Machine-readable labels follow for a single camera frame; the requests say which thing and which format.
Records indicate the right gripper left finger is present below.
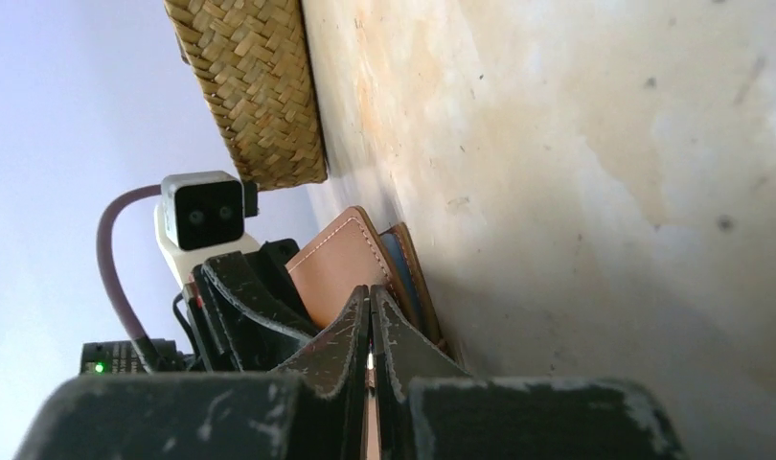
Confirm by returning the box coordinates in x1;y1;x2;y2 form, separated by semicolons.
16;286;370;459

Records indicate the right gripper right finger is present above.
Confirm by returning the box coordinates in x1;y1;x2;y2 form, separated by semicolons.
370;286;687;459

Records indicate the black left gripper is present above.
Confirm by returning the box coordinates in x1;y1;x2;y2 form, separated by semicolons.
80;239;319;375

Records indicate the brown leather card holder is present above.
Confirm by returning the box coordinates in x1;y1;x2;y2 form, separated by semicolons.
285;206;448;353

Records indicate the woven brown divided tray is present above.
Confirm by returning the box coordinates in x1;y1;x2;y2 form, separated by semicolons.
163;0;328;191

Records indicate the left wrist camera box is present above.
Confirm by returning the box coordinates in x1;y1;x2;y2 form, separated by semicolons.
153;171;261;287

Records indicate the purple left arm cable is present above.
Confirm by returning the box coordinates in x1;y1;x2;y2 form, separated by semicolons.
96;184;167;374

